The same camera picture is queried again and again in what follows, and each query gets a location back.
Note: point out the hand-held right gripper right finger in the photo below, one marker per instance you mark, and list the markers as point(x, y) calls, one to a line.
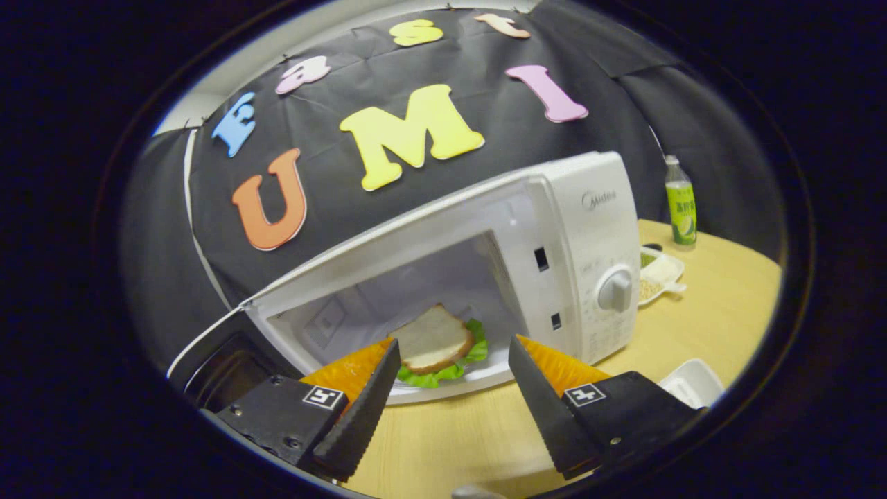
point(547, 416)

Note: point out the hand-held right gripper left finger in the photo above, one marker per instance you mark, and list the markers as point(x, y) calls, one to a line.
point(364, 416)

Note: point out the sandwich with lettuce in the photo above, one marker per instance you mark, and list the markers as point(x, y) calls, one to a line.
point(433, 339)

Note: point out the white microwave oven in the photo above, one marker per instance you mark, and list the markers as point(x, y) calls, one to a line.
point(589, 208)

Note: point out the white rectangular tray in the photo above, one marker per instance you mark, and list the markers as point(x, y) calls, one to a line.
point(693, 381)

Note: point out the white divided dish with beans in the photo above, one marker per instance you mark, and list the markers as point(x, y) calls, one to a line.
point(665, 270)

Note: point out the black backdrop cloth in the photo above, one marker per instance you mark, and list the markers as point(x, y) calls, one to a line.
point(332, 180)

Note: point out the green drink bottle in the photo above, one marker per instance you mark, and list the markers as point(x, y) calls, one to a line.
point(680, 208)

